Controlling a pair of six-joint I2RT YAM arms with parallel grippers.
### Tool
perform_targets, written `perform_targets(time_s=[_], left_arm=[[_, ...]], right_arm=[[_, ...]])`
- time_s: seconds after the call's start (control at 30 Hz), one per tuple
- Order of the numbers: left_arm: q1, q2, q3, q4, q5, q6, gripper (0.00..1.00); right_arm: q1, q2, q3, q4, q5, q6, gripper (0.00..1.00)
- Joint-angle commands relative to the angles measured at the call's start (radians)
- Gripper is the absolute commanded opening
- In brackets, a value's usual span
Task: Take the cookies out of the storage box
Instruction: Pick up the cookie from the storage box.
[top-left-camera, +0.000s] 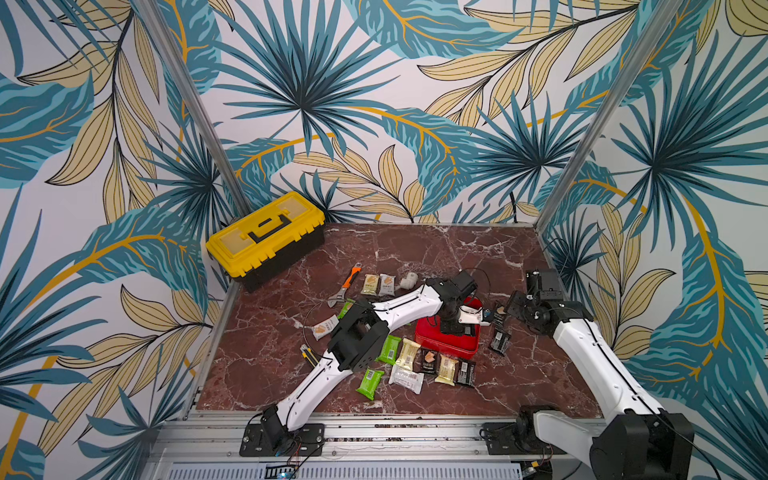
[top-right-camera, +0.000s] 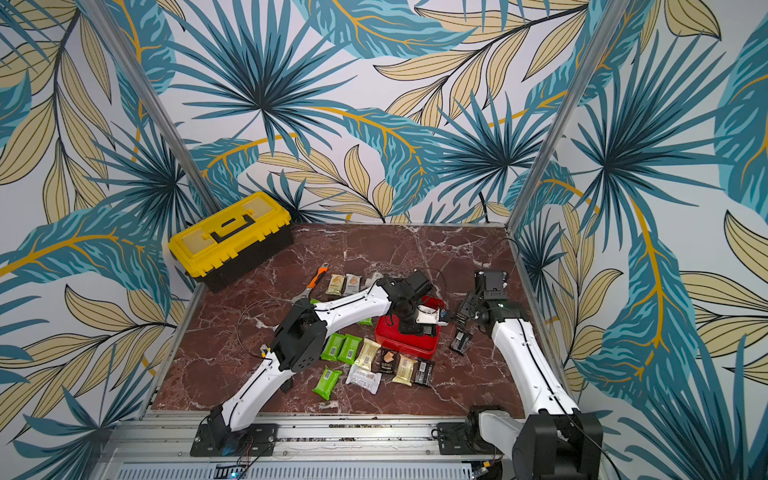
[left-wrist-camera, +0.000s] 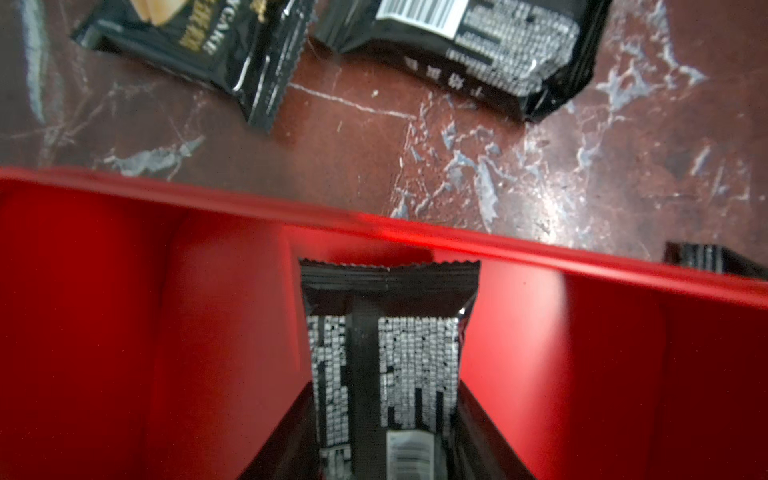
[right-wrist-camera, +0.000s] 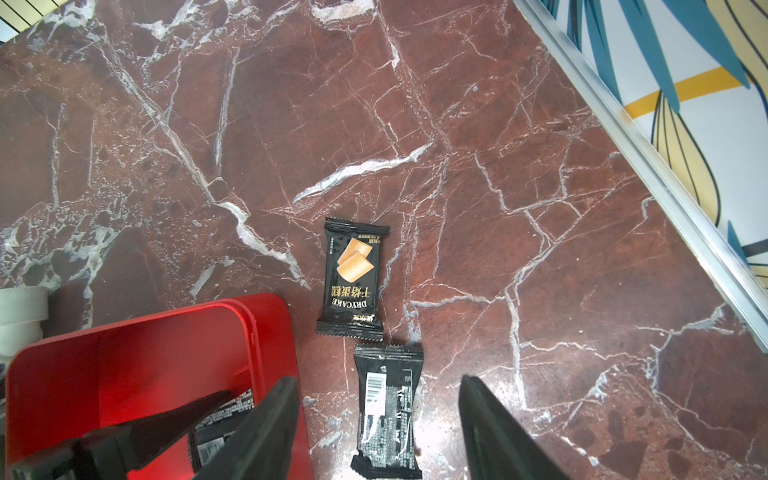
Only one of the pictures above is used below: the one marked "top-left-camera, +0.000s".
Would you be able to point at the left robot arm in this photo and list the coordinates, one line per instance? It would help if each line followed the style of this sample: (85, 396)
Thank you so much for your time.
(355, 343)

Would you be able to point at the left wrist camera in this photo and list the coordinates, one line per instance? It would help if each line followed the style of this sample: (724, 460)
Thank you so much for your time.
(464, 284)

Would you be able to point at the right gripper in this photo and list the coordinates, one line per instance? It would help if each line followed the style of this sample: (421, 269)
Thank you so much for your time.
(515, 303)

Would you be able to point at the green cookie packet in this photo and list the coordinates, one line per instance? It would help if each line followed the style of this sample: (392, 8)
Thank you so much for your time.
(369, 383)
(389, 350)
(346, 307)

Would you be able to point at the cream cookie packet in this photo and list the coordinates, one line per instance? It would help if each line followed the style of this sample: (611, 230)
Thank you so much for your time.
(370, 285)
(407, 354)
(447, 370)

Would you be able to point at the yellow black toolbox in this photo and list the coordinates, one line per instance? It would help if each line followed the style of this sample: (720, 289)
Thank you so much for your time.
(262, 245)

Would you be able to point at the black drycake packet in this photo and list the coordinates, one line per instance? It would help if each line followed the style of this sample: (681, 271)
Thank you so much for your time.
(428, 362)
(499, 316)

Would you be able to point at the yellow black utility knife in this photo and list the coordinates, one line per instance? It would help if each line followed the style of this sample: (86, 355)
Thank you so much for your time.
(308, 355)

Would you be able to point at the white cookie packet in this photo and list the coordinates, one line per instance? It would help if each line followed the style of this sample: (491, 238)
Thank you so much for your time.
(408, 379)

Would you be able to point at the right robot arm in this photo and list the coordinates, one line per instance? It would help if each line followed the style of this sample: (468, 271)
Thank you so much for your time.
(639, 438)

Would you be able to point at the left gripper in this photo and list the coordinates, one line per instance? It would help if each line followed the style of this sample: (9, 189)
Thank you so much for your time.
(457, 328)

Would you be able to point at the white drycake packet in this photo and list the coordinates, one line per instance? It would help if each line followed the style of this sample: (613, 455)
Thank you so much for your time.
(325, 327)
(386, 285)

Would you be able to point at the red storage box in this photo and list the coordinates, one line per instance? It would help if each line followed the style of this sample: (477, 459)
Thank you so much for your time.
(428, 335)

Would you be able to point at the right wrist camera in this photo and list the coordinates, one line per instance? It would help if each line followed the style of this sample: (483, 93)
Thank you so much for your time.
(544, 285)

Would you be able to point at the black cookie packet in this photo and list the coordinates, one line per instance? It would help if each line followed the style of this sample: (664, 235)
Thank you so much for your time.
(466, 373)
(499, 342)

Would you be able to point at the aluminium front rail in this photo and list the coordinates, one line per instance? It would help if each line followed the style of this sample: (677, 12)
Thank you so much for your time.
(207, 446)

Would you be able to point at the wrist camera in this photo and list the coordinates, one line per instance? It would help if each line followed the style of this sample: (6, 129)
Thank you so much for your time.
(464, 284)
(544, 285)

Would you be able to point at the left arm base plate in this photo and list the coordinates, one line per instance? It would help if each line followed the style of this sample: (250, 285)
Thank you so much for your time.
(306, 441)

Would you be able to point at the white plastic pipe elbow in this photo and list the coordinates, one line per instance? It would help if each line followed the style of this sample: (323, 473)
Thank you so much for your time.
(409, 281)

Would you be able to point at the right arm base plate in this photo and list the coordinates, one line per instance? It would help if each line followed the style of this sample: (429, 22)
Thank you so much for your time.
(511, 438)

